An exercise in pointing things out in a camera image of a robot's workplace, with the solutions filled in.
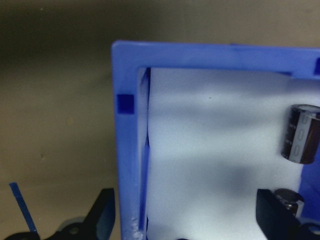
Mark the blue bin with capacitors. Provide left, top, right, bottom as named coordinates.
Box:
left=111, top=39, right=320, bottom=240

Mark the white foam bin liner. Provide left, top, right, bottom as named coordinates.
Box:
left=146, top=67, right=320, bottom=240

